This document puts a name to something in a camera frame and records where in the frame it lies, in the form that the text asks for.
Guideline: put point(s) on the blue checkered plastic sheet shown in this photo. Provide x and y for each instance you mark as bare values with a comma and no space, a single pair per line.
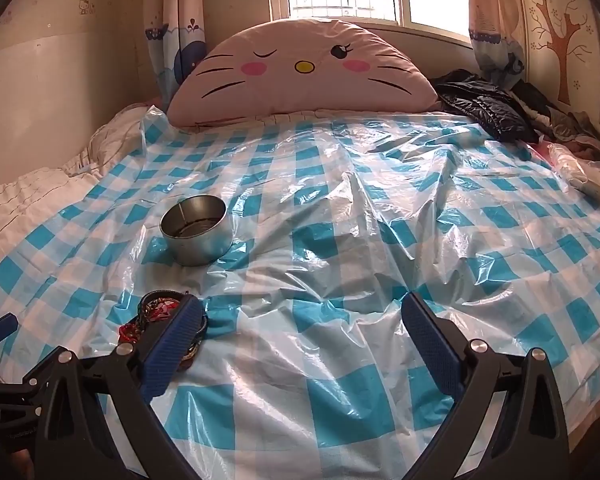
360,240

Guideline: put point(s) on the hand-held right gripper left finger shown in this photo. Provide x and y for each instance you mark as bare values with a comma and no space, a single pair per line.
172,332

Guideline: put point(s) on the clear plastic bag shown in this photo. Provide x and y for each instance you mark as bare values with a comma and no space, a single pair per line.
580,170

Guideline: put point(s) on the round metal tin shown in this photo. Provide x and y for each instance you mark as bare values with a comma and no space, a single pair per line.
200,250

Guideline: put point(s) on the pink cat face pillow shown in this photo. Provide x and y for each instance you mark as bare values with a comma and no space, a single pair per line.
300,90

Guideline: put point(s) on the black puffer jacket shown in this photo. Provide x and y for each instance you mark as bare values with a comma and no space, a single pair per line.
490,107

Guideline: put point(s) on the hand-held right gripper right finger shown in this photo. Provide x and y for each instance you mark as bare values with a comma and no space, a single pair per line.
430,335

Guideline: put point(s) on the brown tree wall sticker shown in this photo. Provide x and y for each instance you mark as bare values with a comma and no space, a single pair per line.
562,40

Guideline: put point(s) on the white quilt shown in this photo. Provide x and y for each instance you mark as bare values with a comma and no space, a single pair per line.
35,195

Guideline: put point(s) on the patterned curtain with whale print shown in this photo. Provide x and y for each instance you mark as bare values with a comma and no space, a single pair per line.
180,40

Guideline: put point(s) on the heap of clothes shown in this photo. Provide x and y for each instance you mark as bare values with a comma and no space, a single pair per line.
575,125

